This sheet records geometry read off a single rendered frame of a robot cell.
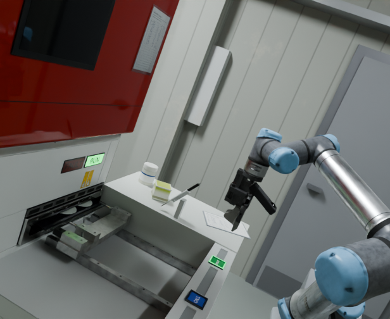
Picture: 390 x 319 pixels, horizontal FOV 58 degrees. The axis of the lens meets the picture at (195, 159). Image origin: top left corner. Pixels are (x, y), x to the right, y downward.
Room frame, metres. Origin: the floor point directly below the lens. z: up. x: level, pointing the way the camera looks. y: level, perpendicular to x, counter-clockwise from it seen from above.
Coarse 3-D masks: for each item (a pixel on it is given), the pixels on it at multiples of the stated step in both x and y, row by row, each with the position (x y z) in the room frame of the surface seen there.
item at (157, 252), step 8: (96, 216) 1.34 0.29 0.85; (120, 232) 1.31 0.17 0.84; (128, 232) 1.32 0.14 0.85; (128, 240) 1.30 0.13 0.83; (136, 240) 1.30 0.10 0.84; (144, 248) 1.29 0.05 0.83; (152, 248) 1.28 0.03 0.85; (160, 256) 1.27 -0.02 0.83; (168, 256) 1.26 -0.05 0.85; (176, 264) 1.26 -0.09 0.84; (184, 264) 1.25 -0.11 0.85; (184, 272) 1.25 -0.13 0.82; (192, 272) 1.24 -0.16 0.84
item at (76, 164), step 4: (72, 160) 1.13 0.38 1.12; (76, 160) 1.15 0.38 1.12; (80, 160) 1.18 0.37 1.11; (68, 164) 1.12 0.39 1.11; (72, 164) 1.14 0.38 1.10; (76, 164) 1.16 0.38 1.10; (80, 164) 1.19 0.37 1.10; (64, 168) 1.10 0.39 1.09; (68, 168) 1.12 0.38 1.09; (72, 168) 1.15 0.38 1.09; (76, 168) 1.17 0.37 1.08
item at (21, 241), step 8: (96, 192) 1.36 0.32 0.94; (72, 200) 1.21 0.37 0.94; (80, 200) 1.25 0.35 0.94; (88, 200) 1.31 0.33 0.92; (56, 208) 1.11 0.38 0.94; (64, 208) 1.16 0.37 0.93; (32, 216) 1.01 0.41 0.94; (40, 216) 1.04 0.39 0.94; (48, 216) 1.08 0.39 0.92; (24, 224) 0.98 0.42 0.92; (32, 224) 1.01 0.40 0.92; (24, 232) 0.98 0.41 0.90; (32, 232) 1.03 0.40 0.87; (40, 232) 1.06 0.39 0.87; (24, 240) 0.99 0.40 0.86
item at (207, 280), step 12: (216, 252) 1.22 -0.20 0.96; (228, 252) 1.26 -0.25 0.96; (204, 264) 1.11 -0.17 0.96; (228, 264) 1.17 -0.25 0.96; (204, 276) 1.04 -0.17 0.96; (216, 276) 1.06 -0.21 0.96; (192, 288) 0.94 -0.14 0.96; (204, 288) 0.97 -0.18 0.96; (216, 288) 0.99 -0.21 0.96; (180, 300) 0.87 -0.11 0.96; (180, 312) 0.82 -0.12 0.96; (192, 312) 0.84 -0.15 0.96; (204, 312) 0.86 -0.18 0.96
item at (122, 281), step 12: (48, 240) 1.08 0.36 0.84; (60, 252) 1.07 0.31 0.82; (84, 264) 1.04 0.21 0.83; (96, 264) 1.04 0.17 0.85; (108, 276) 1.02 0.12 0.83; (120, 276) 1.03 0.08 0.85; (132, 288) 1.00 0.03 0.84; (144, 288) 1.01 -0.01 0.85; (144, 300) 0.99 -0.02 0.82; (156, 300) 0.99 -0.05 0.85
